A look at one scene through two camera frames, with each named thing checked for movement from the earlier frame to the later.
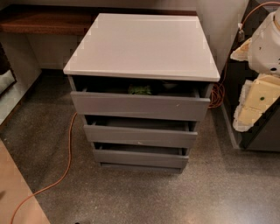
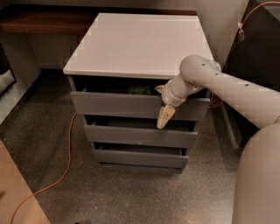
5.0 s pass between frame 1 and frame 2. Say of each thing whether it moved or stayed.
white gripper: moved
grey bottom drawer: stayed
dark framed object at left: stayed
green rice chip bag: stayed
